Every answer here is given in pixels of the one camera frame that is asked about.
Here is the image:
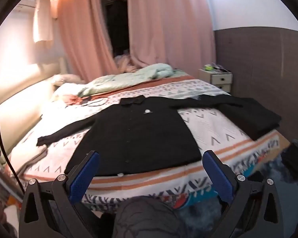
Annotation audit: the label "dark cloth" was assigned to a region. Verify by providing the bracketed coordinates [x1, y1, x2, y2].
[282, 141, 298, 174]

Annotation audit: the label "grey fuzzy rug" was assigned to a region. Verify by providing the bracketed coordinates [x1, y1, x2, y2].
[179, 151, 298, 238]

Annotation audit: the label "patterned bed blanket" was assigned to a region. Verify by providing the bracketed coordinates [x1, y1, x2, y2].
[5, 79, 281, 204]

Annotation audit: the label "white pillow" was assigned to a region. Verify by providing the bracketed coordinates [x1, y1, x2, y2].
[51, 74, 85, 87]

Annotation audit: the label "beige headboard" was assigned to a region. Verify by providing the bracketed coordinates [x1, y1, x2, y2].
[0, 62, 65, 164]

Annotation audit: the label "white cable tangle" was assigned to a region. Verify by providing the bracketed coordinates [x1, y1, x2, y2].
[212, 64, 229, 73]

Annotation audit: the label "cardboard sheet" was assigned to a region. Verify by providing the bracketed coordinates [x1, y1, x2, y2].
[271, 131, 292, 154]

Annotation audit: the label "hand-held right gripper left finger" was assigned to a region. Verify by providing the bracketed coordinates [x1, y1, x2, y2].
[18, 150, 115, 238]

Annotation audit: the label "mint green quilt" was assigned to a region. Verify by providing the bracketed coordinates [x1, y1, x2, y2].
[77, 64, 189, 97]

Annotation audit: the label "dark hanging clothes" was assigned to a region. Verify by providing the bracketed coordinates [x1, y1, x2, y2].
[107, 0, 128, 55]

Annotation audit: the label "black charger with cable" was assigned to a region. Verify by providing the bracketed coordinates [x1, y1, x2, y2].
[81, 97, 113, 107]

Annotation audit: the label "beige nightstand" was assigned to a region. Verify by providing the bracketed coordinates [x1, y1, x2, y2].
[199, 68, 232, 92]

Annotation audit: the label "hanging white cloth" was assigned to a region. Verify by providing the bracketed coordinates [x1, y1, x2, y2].
[33, 0, 54, 49]

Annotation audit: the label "pink curtain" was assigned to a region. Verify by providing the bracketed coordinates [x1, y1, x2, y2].
[57, 0, 118, 82]
[127, 0, 216, 73]

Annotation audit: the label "rust brown bed sheet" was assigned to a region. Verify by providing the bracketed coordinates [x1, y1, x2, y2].
[65, 76, 196, 105]

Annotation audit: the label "colourful printed cloth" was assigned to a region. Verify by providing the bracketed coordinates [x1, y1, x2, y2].
[161, 164, 264, 211]

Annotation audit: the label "white air conditioner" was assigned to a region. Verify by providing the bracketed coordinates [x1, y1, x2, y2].
[16, 1, 38, 12]

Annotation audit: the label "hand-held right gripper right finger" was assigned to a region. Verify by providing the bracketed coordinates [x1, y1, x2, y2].
[202, 150, 285, 238]

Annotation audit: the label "crumpled cream blanket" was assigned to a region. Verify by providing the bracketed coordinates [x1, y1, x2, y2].
[114, 53, 139, 73]

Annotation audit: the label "black folded garment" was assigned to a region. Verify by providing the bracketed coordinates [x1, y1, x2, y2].
[214, 96, 282, 140]

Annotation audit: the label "black button shirt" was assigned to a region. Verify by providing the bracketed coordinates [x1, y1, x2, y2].
[37, 96, 229, 178]

